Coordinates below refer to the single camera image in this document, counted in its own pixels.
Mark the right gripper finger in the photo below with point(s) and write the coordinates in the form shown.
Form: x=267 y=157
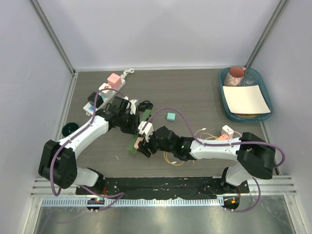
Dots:
x=145 y=151
x=141 y=135

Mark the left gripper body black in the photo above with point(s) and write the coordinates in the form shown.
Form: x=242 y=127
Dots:
x=127 y=122

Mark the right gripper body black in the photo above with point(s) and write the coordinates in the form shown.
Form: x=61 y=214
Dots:
x=154 y=145

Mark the light pink cube adapter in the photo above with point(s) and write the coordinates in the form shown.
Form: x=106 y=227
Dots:
x=137 y=142

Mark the green power strip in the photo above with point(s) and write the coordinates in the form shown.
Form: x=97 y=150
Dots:
x=146 y=117

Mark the teal plug adapter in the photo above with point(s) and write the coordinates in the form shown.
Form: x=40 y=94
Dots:
x=170 y=116

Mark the peach USB charger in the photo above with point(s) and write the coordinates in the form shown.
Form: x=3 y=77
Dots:
x=224 y=137

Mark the white USB charger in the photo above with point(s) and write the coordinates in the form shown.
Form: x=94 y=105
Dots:
x=227 y=130

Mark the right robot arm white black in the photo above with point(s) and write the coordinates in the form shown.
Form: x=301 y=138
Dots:
x=254 y=159

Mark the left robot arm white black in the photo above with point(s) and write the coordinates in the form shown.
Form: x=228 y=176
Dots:
x=58 y=160

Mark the white power strip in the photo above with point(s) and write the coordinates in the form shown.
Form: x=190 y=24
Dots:
x=104 y=98

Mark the teal plastic tray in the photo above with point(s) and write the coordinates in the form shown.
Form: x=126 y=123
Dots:
x=244 y=118

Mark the white paper sheet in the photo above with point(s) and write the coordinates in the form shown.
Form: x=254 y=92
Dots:
x=245 y=100

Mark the pink patterned mug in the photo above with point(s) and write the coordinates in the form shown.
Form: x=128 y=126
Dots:
x=235 y=76

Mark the clear plastic cup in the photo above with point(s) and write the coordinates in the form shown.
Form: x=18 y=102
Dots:
x=249 y=78

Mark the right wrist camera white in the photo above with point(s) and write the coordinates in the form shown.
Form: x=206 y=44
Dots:
x=147 y=128

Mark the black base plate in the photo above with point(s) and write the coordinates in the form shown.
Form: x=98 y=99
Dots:
x=163 y=188

